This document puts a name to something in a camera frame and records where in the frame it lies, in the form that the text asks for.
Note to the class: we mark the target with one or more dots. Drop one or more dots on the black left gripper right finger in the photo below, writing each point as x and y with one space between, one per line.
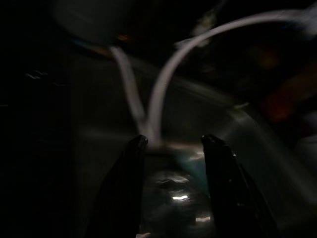
230 198

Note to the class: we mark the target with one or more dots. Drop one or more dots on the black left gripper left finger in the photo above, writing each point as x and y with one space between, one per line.
119 193

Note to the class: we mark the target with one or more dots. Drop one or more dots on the teal plate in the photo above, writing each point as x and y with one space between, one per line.
193 166

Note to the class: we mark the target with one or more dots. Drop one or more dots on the small stainless steel bowl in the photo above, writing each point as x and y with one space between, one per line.
173 193

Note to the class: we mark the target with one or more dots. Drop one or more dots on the stainless steel sink basin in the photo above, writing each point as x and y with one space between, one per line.
198 111

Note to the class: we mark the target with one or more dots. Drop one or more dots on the grey water filter canister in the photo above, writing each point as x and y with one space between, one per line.
94 22

